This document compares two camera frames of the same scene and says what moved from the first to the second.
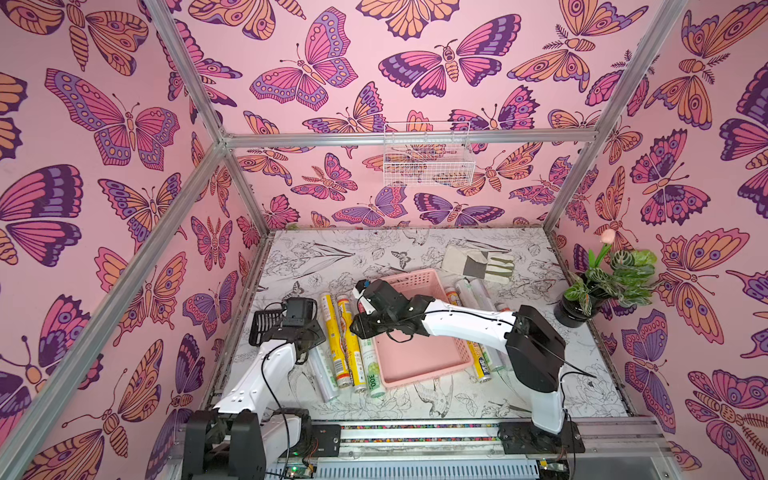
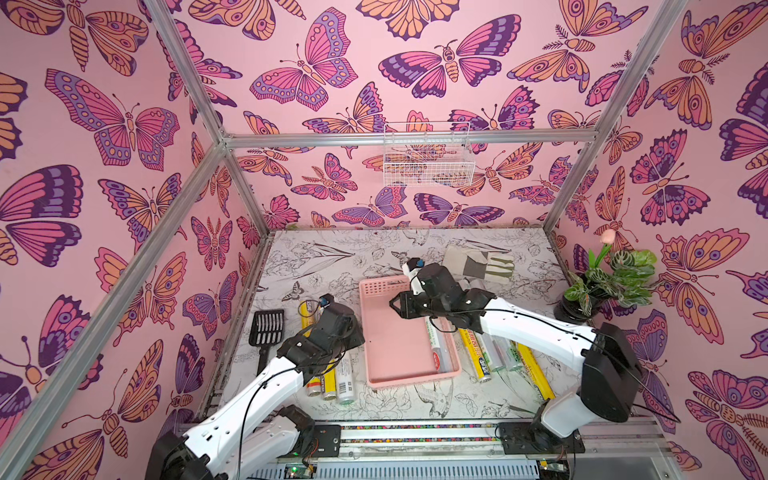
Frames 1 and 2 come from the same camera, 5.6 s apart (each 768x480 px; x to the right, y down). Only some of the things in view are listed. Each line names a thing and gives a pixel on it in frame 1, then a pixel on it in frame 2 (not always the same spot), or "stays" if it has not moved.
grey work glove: (477, 263) stays
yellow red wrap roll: (477, 353) stays
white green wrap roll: (372, 367) → (346, 378)
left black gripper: (317, 331) → (355, 333)
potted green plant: (618, 276) stays
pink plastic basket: (405, 357) stays
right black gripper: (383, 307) → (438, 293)
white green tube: (468, 298) → (439, 336)
